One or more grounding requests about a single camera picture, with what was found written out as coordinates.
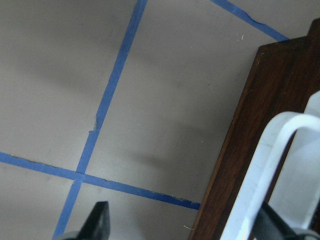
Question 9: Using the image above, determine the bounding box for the white drawer handle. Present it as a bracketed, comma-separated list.
[221, 93, 320, 240]

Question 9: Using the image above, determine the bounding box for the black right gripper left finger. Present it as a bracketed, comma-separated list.
[78, 201, 111, 240]

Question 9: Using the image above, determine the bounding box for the dark wooden drawer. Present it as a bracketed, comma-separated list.
[189, 19, 320, 240]

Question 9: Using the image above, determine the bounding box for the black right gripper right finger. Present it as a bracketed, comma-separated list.
[251, 201, 298, 240]

